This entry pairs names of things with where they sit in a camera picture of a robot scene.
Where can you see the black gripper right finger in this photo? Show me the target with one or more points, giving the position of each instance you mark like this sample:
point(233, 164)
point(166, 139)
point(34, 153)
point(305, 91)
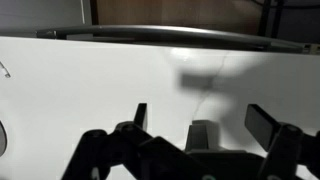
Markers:
point(283, 150)

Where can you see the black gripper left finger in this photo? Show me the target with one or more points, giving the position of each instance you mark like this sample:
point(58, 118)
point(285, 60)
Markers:
point(110, 150)

